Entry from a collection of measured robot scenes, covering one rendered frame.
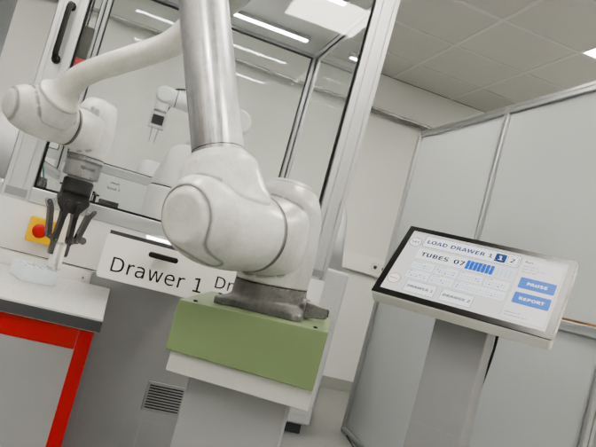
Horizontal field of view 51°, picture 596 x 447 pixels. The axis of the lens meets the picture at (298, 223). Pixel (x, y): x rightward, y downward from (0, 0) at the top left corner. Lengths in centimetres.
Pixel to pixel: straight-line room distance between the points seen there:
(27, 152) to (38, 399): 82
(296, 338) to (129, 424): 98
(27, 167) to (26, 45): 346
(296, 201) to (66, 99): 62
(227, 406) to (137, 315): 78
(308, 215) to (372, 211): 435
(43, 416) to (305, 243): 64
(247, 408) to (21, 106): 83
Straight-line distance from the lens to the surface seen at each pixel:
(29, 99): 155
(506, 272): 193
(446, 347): 194
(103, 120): 166
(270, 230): 114
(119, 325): 199
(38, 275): 169
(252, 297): 125
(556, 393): 264
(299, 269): 126
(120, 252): 162
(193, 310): 120
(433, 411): 196
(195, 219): 105
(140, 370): 201
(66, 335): 140
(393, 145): 571
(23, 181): 198
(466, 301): 185
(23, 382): 143
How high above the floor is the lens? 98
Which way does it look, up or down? 4 degrees up
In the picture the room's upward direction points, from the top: 15 degrees clockwise
